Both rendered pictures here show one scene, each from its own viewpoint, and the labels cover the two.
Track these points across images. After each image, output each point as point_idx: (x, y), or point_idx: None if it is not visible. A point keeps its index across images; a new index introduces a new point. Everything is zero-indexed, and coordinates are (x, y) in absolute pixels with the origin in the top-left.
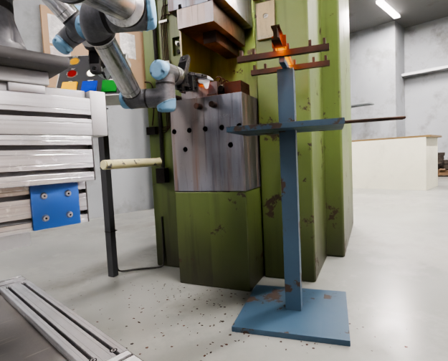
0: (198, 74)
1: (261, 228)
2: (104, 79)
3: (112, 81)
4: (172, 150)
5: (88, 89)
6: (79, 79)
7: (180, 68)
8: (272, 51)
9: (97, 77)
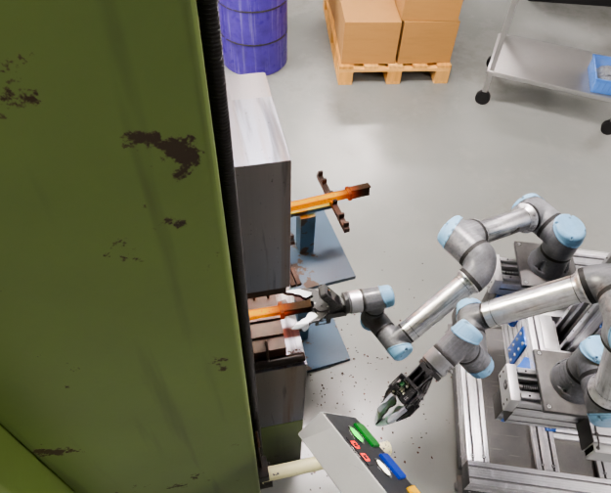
0: (317, 291)
1: None
2: (369, 445)
3: (362, 429)
4: (304, 396)
5: (395, 464)
6: (402, 486)
7: (349, 291)
8: (337, 204)
9: (376, 456)
